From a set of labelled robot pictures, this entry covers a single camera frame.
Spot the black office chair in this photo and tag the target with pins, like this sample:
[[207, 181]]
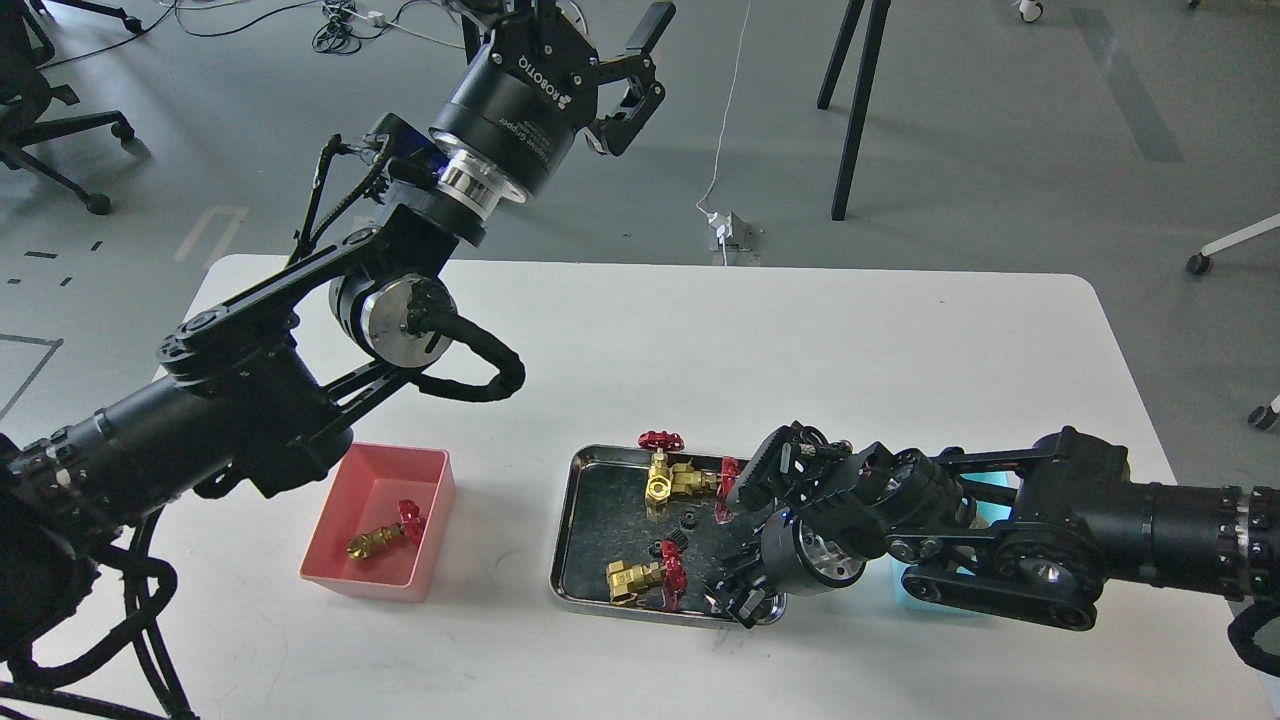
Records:
[[27, 95]]

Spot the brass valve red handle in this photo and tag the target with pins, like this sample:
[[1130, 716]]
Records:
[[409, 529], [686, 480], [659, 477], [626, 581]]

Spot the metal tray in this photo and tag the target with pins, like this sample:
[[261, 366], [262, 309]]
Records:
[[604, 519]]

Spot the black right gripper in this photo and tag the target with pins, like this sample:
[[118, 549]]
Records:
[[784, 556]]

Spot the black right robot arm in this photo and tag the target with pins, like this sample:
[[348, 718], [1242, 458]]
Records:
[[1031, 534]]

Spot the brass valve red handle bottom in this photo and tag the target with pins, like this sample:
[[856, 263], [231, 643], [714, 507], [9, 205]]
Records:
[[626, 581]]

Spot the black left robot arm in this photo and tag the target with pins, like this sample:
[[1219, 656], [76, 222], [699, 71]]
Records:
[[266, 387]]

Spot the blue plastic box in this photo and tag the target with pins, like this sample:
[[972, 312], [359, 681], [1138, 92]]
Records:
[[914, 592]]

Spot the small black gear middle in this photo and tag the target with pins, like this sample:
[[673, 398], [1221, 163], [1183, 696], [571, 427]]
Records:
[[675, 542]]

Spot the black tripod leg right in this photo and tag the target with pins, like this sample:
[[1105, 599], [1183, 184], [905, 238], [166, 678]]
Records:
[[870, 52]]

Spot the white chair base caster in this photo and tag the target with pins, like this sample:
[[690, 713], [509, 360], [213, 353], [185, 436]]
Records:
[[1030, 10]]

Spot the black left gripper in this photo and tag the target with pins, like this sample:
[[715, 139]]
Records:
[[528, 90]]

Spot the brass valve red handle top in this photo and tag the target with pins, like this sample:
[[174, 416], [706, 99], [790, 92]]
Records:
[[659, 477]]

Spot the pink plastic box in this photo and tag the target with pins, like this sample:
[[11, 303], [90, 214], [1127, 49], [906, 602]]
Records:
[[368, 484]]

